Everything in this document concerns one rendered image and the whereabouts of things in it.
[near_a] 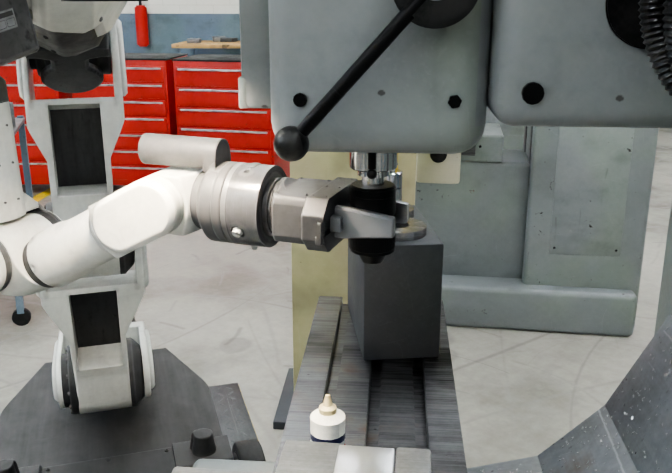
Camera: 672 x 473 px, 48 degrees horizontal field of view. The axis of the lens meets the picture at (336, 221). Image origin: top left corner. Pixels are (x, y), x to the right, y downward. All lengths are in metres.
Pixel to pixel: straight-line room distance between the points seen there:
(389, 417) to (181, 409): 0.79
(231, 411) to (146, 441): 0.45
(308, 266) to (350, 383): 1.54
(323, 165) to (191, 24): 7.64
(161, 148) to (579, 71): 0.44
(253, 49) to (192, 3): 9.35
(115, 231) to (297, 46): 0.32
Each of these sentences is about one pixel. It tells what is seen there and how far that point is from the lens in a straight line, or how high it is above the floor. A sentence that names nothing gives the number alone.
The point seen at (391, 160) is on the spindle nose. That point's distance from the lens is 0.75.
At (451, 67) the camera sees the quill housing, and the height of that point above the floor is 1.39.
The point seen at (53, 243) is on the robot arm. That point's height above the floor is 1.17.
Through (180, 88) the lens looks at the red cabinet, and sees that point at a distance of 5.53.
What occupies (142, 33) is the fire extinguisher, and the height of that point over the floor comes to 0.96.
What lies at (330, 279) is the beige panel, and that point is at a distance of 2.65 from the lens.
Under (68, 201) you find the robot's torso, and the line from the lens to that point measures 1.39.
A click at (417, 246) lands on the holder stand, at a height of 1.09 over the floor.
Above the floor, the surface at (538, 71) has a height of 1.39.
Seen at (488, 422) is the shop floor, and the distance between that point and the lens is 2.82.
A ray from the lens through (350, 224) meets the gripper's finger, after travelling 0.75.
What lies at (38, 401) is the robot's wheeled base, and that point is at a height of 0.57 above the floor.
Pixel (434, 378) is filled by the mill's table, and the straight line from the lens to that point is 1.15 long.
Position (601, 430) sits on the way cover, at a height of 0.92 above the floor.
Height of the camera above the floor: 1.45
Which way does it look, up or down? 17 degrees down
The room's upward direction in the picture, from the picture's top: straight up
